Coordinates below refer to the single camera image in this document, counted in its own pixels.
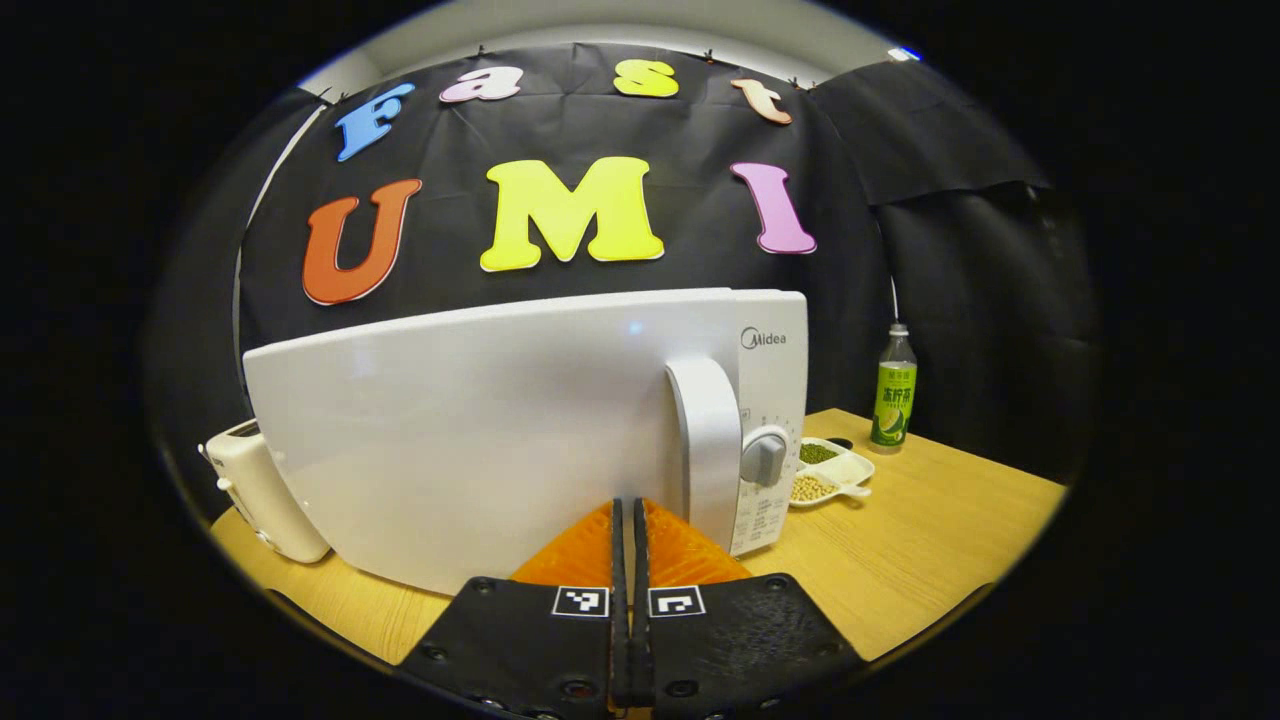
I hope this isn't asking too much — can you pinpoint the white divided dish with beans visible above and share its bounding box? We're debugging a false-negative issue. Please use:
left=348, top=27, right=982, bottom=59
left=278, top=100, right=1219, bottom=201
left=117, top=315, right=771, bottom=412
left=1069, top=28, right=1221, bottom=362
left=788, top=437, right=877, bottom=509

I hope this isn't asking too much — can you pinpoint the green drink bottle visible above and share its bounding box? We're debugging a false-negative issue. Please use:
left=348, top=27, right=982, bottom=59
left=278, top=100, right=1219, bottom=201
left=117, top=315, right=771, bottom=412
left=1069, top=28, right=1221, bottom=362
left=869, top=322, right=919, bottom=455

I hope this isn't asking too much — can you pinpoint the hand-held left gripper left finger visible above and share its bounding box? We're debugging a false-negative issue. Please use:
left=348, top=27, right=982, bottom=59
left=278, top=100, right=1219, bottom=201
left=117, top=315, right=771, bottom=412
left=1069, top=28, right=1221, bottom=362
left=398, top=497, right=627, bottom=720

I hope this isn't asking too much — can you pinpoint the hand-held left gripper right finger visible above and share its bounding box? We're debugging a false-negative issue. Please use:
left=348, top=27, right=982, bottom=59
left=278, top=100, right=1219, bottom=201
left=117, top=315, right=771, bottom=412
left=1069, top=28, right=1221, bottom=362
left=632, top=497, right=863, bottom=720

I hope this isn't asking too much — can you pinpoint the white toaster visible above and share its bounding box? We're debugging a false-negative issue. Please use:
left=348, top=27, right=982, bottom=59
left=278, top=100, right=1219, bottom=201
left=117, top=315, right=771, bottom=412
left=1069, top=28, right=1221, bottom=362
left=200, top=420, right=332, bottom=564

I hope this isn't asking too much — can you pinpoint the black backdrop cloth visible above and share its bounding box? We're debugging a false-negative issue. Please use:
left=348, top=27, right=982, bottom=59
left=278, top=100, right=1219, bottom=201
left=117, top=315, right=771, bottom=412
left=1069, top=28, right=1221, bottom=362
left=148, top=40, right=1098, bottom=521

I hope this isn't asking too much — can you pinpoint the white microwave oven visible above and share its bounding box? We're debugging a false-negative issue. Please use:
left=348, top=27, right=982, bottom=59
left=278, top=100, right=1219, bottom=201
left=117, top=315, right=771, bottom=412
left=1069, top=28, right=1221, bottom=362
left=243, top=288, right=809, bottom=598

